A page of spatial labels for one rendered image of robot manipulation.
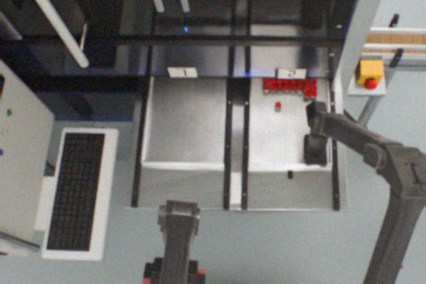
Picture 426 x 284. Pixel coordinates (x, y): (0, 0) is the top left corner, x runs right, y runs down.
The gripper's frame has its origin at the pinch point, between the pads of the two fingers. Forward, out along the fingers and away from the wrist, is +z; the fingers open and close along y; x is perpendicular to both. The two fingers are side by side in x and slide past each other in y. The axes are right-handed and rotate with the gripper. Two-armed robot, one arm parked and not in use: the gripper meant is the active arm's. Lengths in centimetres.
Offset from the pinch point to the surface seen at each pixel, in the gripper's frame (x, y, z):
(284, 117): 8.9, 16.0, -0.4
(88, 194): 72, -9, 9
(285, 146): 8.3, 6.2, 1.0
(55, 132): 102, 30, 39
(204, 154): 34.4, 2.9, 1.8
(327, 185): -4.8, -6.4, 3.0
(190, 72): 39.0, 22.6, -15.1
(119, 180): 86, 31, 87
